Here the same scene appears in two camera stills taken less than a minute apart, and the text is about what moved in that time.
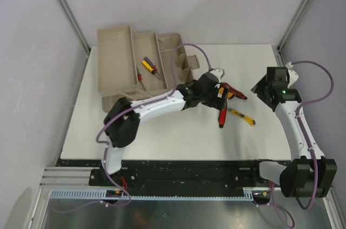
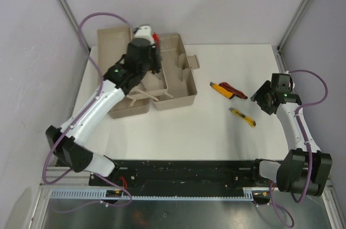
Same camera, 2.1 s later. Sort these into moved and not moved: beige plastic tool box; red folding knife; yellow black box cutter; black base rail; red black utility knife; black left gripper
Moved: black left gripper; red folding knife
Not moved: black base rail; yellow black box cutter; beige plastic tool box; red black utility knife
